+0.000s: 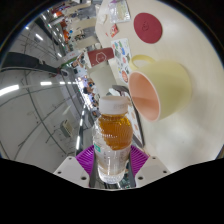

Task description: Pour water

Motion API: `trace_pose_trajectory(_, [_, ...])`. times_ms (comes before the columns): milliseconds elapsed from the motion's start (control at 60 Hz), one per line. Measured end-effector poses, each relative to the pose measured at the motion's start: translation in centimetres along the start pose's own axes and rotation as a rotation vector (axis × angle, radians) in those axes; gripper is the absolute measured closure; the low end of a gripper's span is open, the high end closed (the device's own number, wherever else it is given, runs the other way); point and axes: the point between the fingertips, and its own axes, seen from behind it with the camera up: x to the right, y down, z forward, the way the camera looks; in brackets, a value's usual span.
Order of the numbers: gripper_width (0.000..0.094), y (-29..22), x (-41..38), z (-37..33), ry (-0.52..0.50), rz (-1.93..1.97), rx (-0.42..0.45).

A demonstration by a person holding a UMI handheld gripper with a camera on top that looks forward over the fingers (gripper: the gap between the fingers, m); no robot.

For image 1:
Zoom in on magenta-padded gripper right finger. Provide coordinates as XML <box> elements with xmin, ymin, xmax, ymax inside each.
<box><xmin>127</xmin><ymin>144</ymin><xmax>172</xmax><ymax>189</ymax></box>

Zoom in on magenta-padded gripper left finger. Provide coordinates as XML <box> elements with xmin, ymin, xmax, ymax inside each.
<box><xmin>52</xmin><ymin>144</ymin><xmax>98</xmax><ymax>189</ymax></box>

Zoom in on clear drink bottle white cap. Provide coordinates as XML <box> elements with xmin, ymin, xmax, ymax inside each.
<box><xmin>91</xmin><ymin>95</ymin><xmax>135</xmax><ymax>185</ymax></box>

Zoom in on ceiling air conditioner unit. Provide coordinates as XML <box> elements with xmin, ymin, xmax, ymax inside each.
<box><xmin>59</xmin><ymin>119</ymin><xmax>75</xmax><ymax>138</ymax></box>

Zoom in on yellow mug pink inside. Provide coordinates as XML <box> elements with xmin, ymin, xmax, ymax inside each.
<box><xmin>128</xmin><ymin>54</ymin><xmax>193</xmax><ymax>122</ymax></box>

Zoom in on beige cafeteria chairs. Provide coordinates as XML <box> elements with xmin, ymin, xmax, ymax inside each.
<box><xmin>64</xmin><ymin>2</ymin><xmax>117</xmax><ymax>98</ymax></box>

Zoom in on ceiling strip lights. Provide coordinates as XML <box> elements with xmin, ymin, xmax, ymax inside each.
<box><xmin>0</xmin><ymin>13</ymin><xmax>88</xmax><ymax>153</ymax></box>

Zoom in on colourful printed flyer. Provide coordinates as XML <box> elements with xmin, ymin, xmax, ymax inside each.
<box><xmin>110</xmin><ymin>37</ymin><xmax>132</xmax><ymax>85</ymax></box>

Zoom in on clear plastic packet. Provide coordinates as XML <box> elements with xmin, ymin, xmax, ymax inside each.
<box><xmin>107</xmin><ymin>0</ymin><xmax>131</xmax><ymax>24</ymax></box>

